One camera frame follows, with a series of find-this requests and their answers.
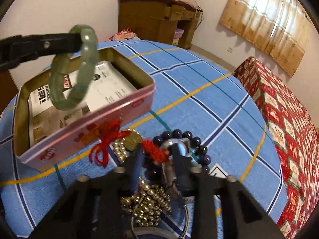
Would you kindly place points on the beige patterned curtain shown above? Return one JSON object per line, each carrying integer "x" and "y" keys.
{"x": 279, "y": 28}

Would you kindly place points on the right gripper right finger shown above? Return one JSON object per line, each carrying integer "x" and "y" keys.
{"x": 185, "y": 178}

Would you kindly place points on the pink metal tin box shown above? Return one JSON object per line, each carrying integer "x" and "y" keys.
{"x": 69, "y": 140}

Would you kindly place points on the purple storage box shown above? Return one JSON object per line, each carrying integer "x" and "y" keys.
{"x": 178, "y": 33}

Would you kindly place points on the brown wooden desk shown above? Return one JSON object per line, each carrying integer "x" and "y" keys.
{"x": 157, "y": 20}

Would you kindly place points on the printed paper leaflet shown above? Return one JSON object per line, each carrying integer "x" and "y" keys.
{"x": 107, "y": 86}

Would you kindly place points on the red patterned bed cover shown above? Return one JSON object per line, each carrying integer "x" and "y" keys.
{"x": 295, "y": 138}

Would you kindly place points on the clear glass bangle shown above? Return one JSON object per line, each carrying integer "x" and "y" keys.
{"x": 174, "y": 226}

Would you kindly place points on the green jade bangle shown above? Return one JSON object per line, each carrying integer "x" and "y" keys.
{"x": 83, "y": 66}

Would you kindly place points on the red string coin pendant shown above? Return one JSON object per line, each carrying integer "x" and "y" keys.
{"x": 124, "y": 142}

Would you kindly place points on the blue plaid table cloth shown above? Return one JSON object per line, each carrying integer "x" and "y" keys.
{"x": 192, "y": 94}

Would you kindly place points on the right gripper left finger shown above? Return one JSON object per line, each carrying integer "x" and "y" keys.
{"x": 133, "y": 167}

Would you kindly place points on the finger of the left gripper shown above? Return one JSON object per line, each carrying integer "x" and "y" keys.
{"x": 20, "y": 49}

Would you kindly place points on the silver wrist watch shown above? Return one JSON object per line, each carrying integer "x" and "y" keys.
{"x": 168, "y": 173}

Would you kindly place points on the pink floral bag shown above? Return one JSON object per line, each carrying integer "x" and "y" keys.
{"x": 125, "y": 34}

